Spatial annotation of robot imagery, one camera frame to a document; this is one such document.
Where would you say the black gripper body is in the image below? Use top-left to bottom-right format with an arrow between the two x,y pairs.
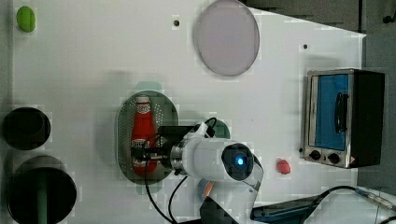
130,126 -> 192,170

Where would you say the red ketchup bottle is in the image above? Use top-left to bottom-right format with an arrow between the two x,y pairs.
131,95 -> 158,176

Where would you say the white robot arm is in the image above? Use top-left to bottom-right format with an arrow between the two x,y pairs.
131,122 -> 263,224

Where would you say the blue bowl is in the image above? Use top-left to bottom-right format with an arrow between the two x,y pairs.
197,179 -> 214,202

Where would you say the light green cup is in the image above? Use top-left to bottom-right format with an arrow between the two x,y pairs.
212,119 -> 231,139

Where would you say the red toy strawberry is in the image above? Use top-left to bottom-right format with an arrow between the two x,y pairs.
276,159 -> 291,175

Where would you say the grey round plate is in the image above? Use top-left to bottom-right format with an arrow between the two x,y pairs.
195,0 -> 260,76

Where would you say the blue tray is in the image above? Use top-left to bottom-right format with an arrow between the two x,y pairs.
249,185 -> 396,224

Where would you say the green round object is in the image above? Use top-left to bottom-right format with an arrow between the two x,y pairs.
17,6 -> 36,33

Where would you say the black toaster oven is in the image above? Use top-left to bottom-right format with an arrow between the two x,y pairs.
303,68 -> 385,169

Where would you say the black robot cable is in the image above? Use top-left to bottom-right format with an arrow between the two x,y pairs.
143,116 -> 219,224

